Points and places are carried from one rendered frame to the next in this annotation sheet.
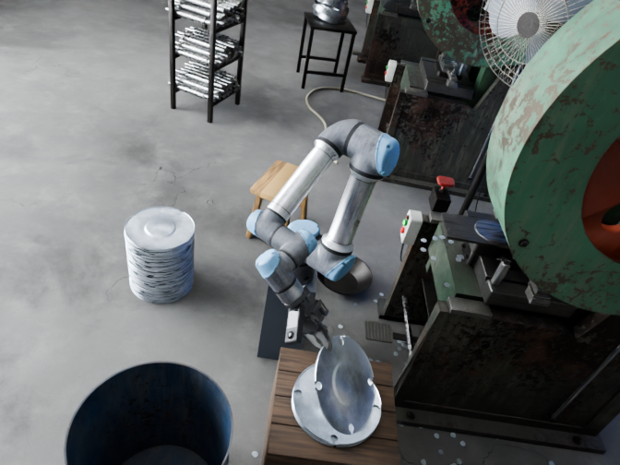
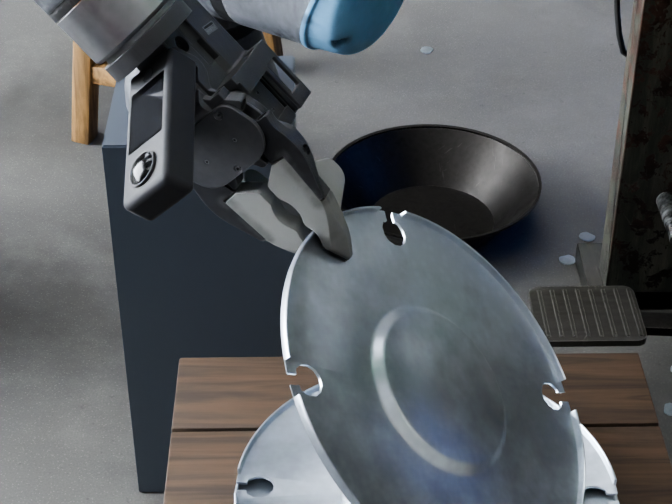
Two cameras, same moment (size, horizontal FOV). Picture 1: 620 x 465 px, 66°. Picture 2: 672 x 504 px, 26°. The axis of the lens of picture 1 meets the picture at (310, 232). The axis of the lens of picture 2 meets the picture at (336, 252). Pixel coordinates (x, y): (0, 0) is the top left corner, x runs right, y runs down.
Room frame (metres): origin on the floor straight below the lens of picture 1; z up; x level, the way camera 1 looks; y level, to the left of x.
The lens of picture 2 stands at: (0.06, -0.18, 1.15)
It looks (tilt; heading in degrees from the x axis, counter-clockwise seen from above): 35 degrees down; 3
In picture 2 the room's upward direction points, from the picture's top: straight up
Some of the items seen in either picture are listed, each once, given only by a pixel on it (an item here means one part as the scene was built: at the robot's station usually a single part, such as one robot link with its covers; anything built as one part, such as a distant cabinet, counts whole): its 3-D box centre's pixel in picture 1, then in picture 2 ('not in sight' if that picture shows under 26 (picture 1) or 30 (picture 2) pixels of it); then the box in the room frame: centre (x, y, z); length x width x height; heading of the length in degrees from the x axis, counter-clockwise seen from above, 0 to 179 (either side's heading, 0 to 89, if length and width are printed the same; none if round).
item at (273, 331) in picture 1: (286, 310); (214, 281); (1.31, 0.03, 0.23); 0.18 x 0.18 x 0.45; 4
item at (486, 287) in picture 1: (513, 258); not in sight; (1.39, -0.75, 0.68); 0.45 x 0.30 x 0.06; 4
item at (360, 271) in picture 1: (342, 277); (432, 199); (1.78, -0.21, 0.04); 0.30 x 0.30 x 0.07
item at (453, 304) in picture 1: (543, 362); not in sight; (1.13, -0.91, 0.45); 0.92 x 0.12 x 0.90; 94
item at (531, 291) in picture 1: (538, 276); not in sight; (1.22, -0.76, 0.76); 0.17 x 0.06 x 0.10; 4
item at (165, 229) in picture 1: (160, 227); not in sight; (1.52, 0.64, 0.33); 0.29 x 0.29 x 0.01
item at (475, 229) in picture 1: (471, 243); not in sight; (1.38, -0.58, 0.72); 0.25 x 0.14 x 0.14; 94
